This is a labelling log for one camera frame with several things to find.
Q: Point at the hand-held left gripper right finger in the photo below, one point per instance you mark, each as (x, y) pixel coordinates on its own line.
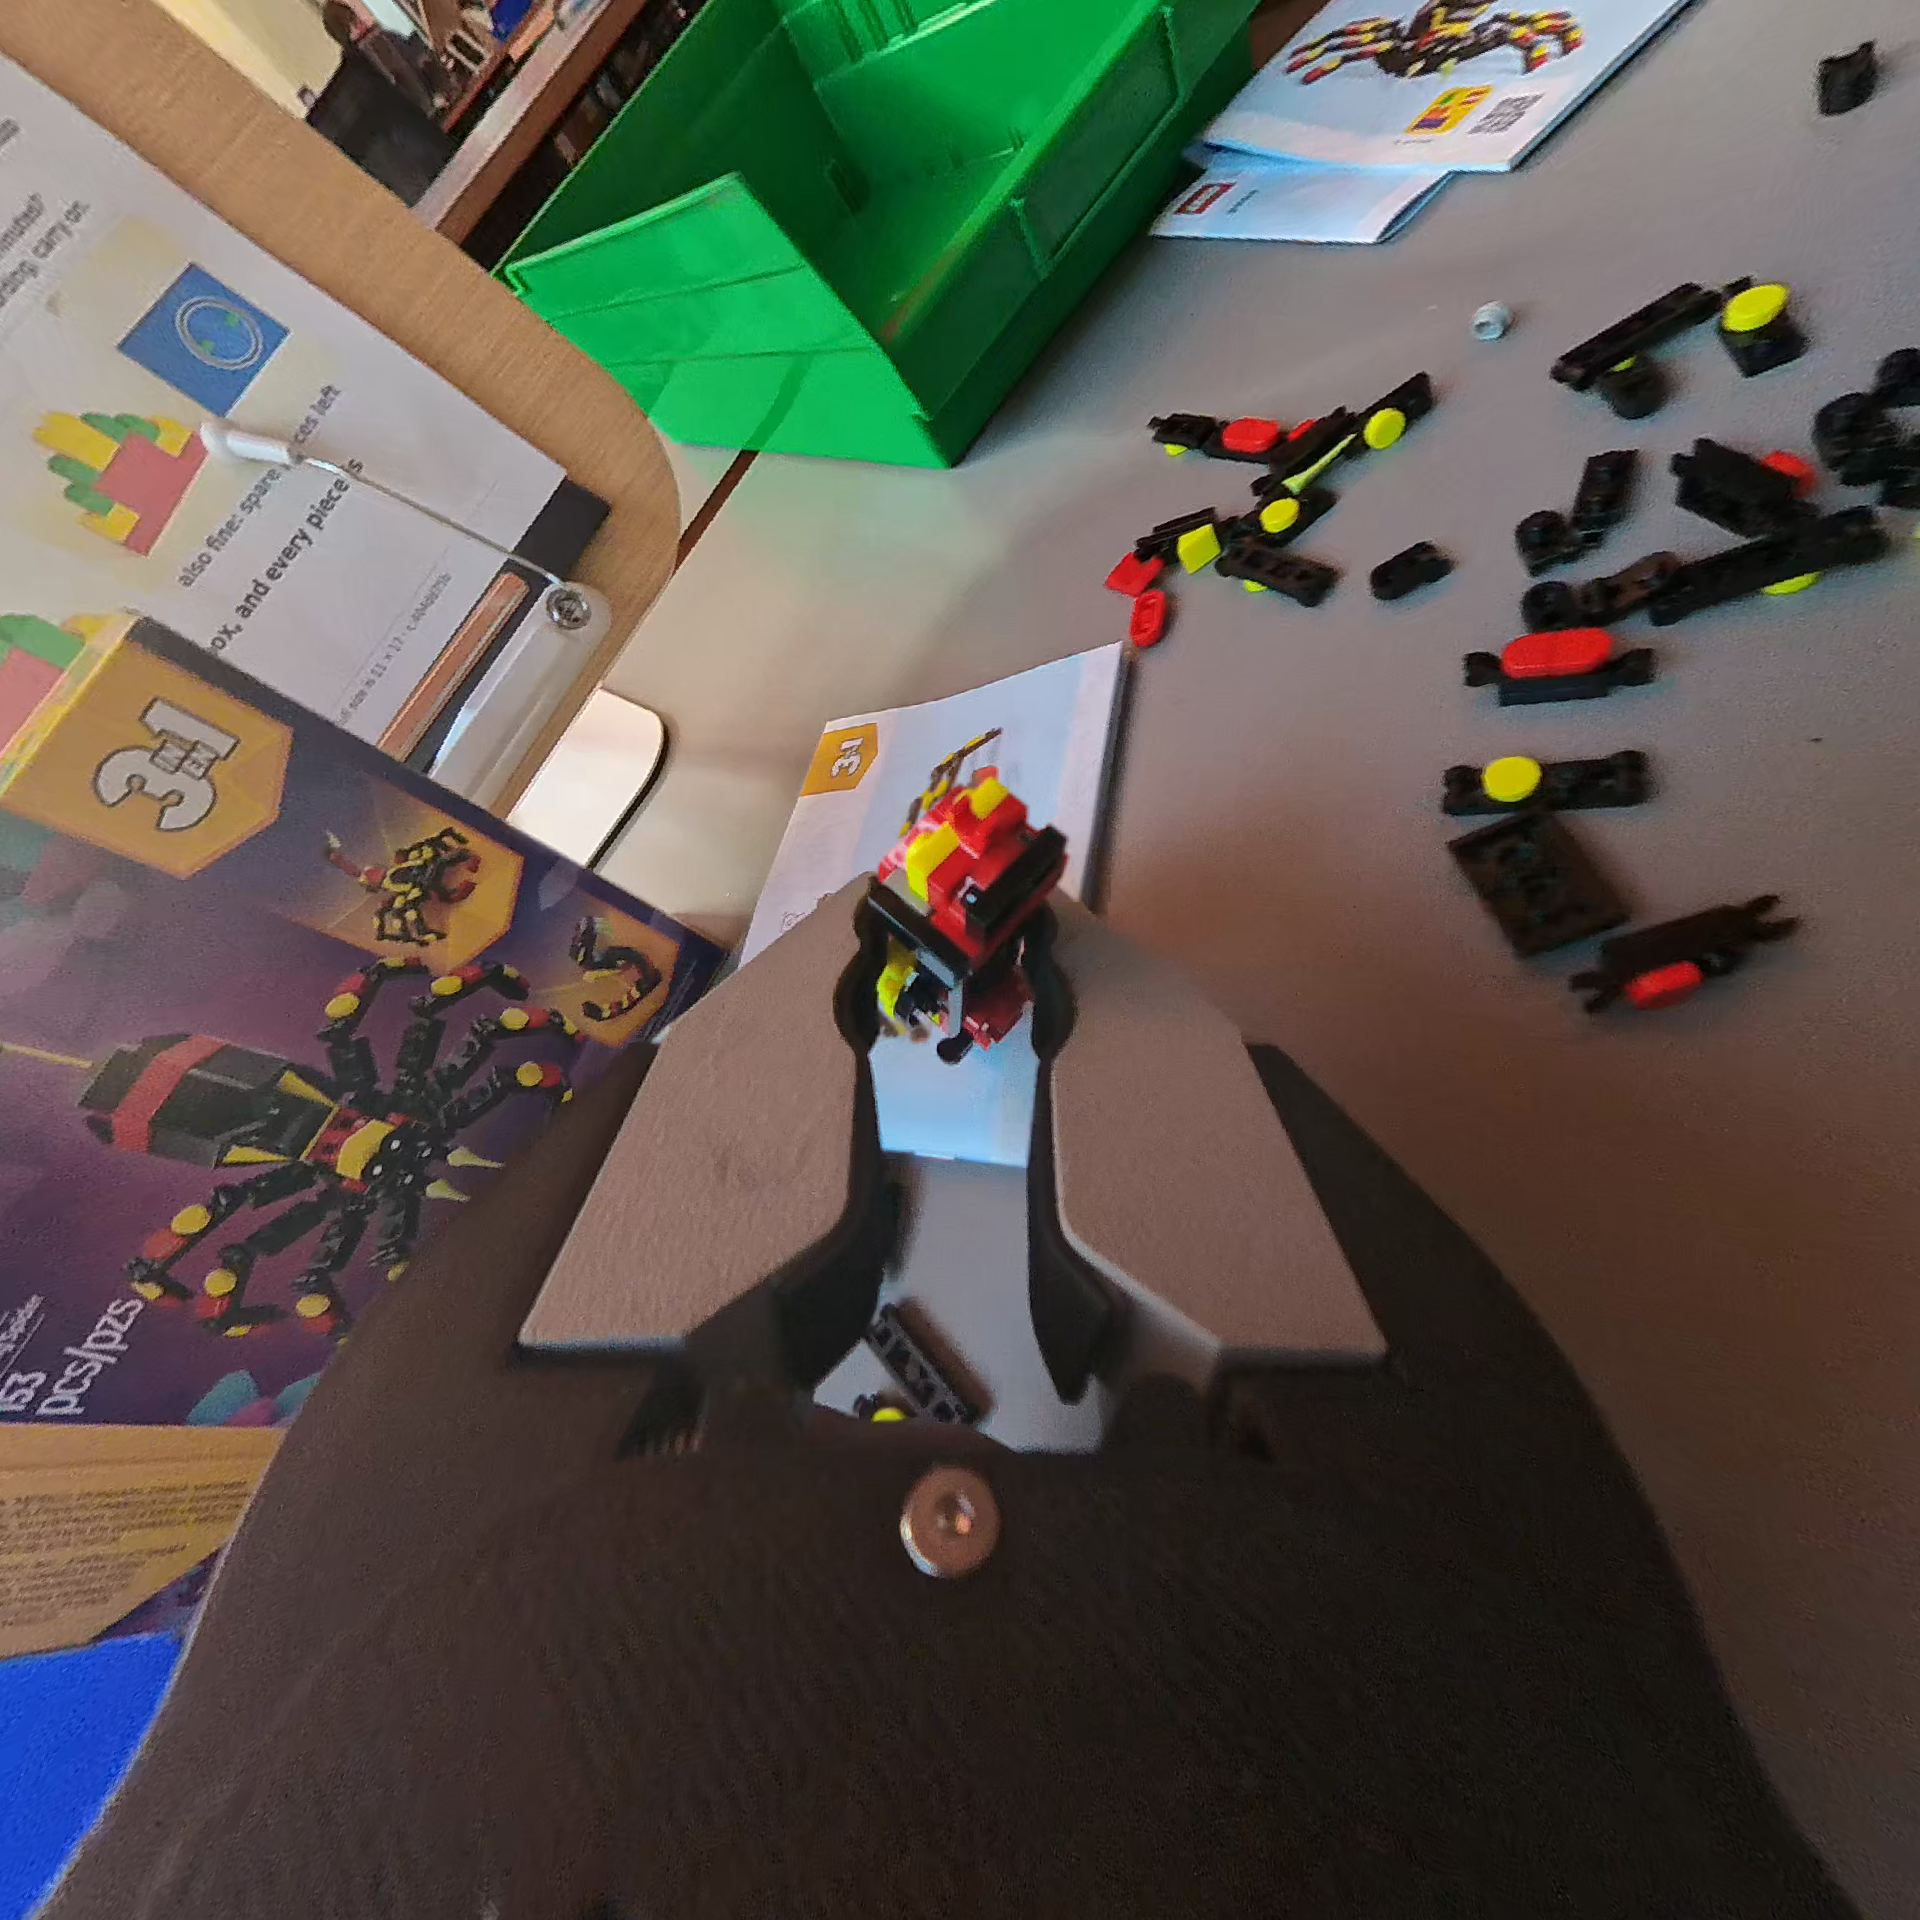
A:
(1200, 1201)

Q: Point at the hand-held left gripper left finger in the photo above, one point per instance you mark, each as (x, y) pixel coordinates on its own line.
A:
(708, 1201)

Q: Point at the red yellow black lego model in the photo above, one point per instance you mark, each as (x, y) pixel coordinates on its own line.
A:
(962, 885)

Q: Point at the pile of lego pieces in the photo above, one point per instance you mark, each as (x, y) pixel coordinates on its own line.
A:
(1535, 879)

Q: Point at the purple lego set box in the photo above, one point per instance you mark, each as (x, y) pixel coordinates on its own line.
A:
(302, 1142)

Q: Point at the open spider instruction booklet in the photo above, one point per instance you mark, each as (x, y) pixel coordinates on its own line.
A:
(1051, 723)

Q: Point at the blue plastic bin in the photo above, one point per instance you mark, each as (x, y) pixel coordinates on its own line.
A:
(92, 1802)

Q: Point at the green plastic bin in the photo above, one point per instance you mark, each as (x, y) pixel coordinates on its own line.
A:
(902, 213)

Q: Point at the closed instruction booklet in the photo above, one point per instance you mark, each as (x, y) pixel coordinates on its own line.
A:
(1412, 76)

